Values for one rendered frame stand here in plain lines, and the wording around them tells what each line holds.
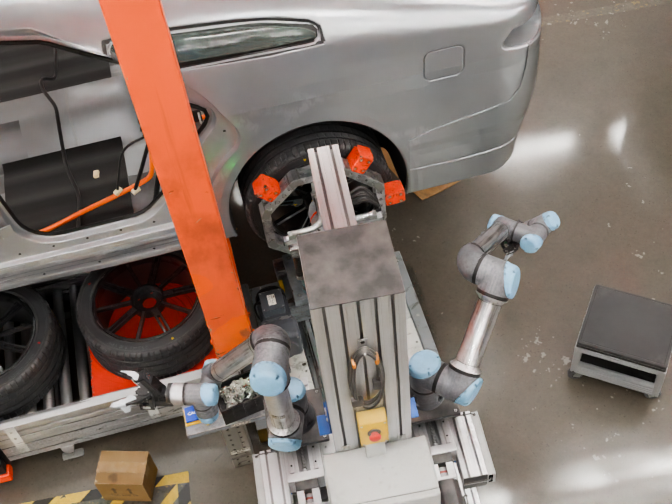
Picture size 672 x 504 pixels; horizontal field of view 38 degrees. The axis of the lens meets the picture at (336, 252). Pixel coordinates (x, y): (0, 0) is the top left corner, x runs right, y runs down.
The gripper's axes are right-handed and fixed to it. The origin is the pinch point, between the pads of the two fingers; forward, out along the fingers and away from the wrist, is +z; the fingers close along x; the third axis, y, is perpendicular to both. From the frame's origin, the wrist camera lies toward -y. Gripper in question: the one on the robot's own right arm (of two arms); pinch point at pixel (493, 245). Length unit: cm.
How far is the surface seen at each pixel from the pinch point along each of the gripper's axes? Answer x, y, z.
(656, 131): 61, -188, 23
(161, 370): -49, 81, 126
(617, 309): 69, -34, 1
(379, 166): -53, -8, 26
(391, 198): -38.2, -5.4, 31.4
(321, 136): -80, 5, 27
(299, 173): -75, 20, 35
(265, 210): -73, 33, 53
